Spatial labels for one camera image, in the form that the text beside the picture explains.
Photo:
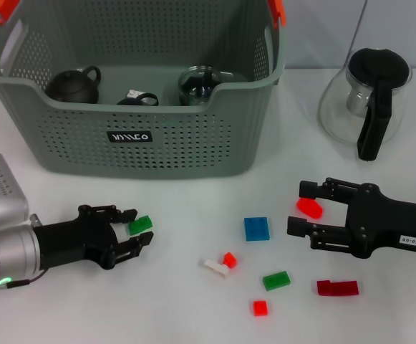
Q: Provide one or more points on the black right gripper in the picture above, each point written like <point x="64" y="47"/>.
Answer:
<point x="372" y="222"/>

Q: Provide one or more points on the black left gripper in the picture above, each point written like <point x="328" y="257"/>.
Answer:
<point x="75" y="240"/>

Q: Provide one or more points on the green toy brick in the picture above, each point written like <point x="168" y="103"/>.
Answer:
<point x="140" y="225"/>
<point x="276" y="280"/>

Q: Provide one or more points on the white toy brick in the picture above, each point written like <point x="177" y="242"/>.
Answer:
<point x="132" y="93"/>
<point x="216" y="268"/>

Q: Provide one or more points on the small orange-red toy brick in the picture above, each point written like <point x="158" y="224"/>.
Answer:
<point x="230" y="259"/>

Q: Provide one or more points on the orange-red square brick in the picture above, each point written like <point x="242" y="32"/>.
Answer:
<point x="260" y="307"/>

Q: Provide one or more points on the glass teacup with black sleeve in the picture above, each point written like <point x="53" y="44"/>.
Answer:
<point x="195" y="89"/>
<point x="130" y="101"/>
<point x="225" y="76"/>

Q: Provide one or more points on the grey perforated storage bin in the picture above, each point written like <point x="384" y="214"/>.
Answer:
<point x="193" y="150"/>

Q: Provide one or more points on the orange-red sloped toy brick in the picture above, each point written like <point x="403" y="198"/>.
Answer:
<point x="309" y="209"/>

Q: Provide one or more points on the dark red toy brick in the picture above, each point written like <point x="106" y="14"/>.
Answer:
<point x="336" y="287"/>

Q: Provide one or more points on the blue toy brick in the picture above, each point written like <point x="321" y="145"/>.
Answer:
<point x="256" y="228"/>

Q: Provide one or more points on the black clay teapot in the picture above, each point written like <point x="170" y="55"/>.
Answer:
<point x="71" y="87"/>

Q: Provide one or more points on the orange clamp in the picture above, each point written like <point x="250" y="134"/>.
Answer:
<point x="277" y="12"/>
<point x="3" y="10"/>

